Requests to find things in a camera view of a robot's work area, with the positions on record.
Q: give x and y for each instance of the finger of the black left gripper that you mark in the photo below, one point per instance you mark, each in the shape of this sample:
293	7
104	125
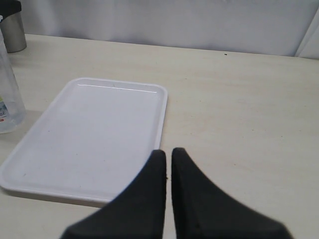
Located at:
9	7

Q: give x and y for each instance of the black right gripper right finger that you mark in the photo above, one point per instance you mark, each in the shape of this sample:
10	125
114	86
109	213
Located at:
203	211

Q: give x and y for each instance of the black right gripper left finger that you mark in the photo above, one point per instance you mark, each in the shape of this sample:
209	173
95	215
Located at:
137	213

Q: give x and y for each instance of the stainless steel tumbler cup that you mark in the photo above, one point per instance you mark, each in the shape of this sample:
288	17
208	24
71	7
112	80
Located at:
13	33

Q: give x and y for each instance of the clear tall plastic container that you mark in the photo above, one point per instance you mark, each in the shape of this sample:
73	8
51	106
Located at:
12	109

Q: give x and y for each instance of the white rectangular plastic tray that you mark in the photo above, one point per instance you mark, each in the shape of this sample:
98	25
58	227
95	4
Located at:
90	143

